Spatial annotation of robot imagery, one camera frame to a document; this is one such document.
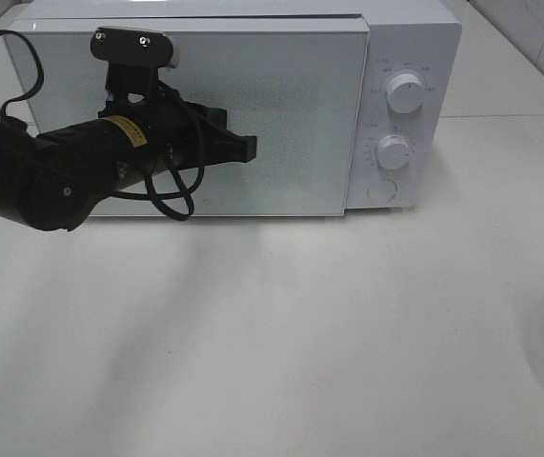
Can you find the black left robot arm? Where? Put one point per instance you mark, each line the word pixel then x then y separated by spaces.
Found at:
pixel 48 210

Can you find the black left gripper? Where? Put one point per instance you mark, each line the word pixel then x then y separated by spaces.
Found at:
pixel 144 128

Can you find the white microwave knob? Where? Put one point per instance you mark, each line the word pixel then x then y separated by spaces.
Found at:
pixel 405 92
pixel 393 152

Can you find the white microwave oven body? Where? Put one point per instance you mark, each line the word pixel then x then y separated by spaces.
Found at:
pixel 422 36

